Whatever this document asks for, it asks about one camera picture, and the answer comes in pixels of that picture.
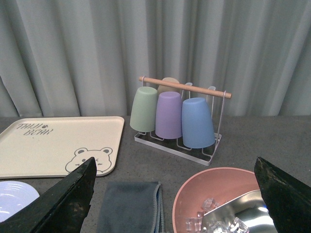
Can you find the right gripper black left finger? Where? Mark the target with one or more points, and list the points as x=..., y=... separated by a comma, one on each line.
x=61, y=209

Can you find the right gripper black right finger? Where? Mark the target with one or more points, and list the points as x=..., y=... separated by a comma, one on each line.
x=288, y=200

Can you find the white ribbed plate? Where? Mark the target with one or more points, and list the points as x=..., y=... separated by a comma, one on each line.
x=15, y=196

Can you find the metal scoop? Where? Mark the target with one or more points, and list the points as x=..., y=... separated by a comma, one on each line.
x=249, y=207

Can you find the clear ice cube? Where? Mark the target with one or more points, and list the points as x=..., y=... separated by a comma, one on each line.
x=238, y=226
x=193, y=224
x=209, y=204

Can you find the beige bear tray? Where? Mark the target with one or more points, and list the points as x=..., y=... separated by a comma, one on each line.
x=56, y=146

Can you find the grey folded cloth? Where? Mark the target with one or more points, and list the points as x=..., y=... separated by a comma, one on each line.
x=132, y=207

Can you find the pink bowl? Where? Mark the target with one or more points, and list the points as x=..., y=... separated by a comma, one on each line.
x=222, y=184

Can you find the blue plastic cup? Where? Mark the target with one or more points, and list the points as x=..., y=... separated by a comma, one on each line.
x=197, y=125

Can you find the green plastic cup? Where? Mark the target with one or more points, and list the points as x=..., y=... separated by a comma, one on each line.
x=143, y=114

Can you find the purple plastic cup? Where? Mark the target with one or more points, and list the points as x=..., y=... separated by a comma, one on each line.
x=168, y=116

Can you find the grey curtain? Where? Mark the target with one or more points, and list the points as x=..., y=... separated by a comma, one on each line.
x=84, y=57

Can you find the beige plastic cup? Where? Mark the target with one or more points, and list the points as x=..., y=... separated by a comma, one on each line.
x=162, y=88

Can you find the white wire cup rack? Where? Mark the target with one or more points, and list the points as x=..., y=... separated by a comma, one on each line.
x=176, y=146

